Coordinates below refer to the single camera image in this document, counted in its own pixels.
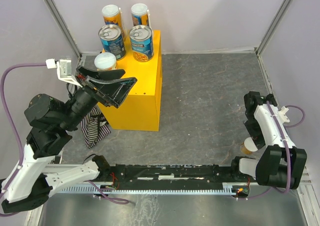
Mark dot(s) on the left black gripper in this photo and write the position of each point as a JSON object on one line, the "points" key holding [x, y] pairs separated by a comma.
{"points": [[112, 92]]}

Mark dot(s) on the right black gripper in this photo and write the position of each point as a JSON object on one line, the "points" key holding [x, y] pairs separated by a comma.
{"points": [[257, 137]]}

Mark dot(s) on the orange can white lid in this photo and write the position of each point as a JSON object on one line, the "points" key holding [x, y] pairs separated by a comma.
{"points": [[248, 147]]}

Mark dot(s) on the green label can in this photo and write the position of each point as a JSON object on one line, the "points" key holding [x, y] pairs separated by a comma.
{"points": [[105, 61]]}

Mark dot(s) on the teal blue pull-tab can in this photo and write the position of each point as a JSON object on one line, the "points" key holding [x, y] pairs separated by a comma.
{"points": [[112, 40]]}

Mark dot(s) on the yellow shelf cabinet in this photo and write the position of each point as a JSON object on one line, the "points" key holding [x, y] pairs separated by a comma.
{"points": [[141, 108]]}

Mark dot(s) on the silver top tin can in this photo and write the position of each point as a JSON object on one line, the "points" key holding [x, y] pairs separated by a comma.
{"points": [[141, 39]]}

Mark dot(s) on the blue orange can with spoon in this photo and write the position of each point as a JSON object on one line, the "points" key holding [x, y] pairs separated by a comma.
{"points": [[140, 15]]}

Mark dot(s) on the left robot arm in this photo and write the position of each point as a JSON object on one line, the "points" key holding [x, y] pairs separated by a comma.
{"points": [[51, 122]]}

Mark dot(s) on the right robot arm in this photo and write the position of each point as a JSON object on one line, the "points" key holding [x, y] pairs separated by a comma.
{"points": [[282, 163]]}

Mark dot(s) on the striped black white cloth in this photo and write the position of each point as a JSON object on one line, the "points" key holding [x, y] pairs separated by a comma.
{"points": [[94, 128]]}

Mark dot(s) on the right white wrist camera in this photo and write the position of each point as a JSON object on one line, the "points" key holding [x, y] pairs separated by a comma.
{"points": [[282, 113]]}

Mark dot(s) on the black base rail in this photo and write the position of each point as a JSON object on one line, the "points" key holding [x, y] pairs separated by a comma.
{"points": [[127, 176]]}

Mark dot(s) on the light blue cable duct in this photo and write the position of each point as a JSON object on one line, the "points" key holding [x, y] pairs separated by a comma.
{"points": [[87, 188]]}

